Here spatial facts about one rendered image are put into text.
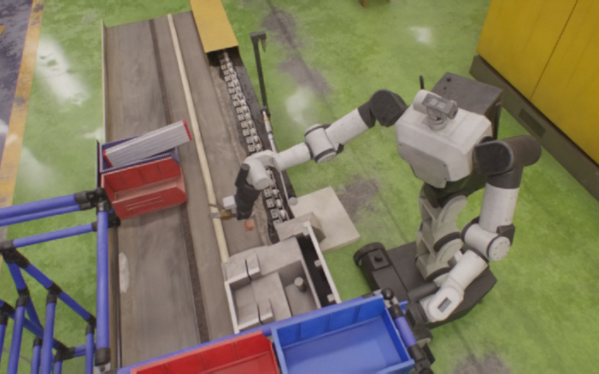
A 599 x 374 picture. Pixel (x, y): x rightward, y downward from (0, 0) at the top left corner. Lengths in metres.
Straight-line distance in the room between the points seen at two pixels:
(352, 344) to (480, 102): 0.82
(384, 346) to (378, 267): 1.23
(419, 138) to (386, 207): 1.53
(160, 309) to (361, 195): 1.62
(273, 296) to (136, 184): 0.97
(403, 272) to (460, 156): 1.21
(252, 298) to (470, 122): 0.93
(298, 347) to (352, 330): 0.15
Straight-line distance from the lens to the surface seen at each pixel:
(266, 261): 1.55
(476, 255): 1.40
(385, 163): 3.10
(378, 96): 1.46
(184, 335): 1.71
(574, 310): 2.81
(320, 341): 1.14
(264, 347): 1.09
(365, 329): 1.17
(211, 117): 2.42
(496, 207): 1.35
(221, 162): 2.15
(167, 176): 2.12
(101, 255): 1.26
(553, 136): 3.43
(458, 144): 1.32
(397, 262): 2.44
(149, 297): 1.83
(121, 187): 2.15
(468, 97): 1.43
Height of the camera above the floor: 2.29
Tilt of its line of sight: 50 degrees down
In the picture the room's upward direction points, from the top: 5 degrees counter-clockwise
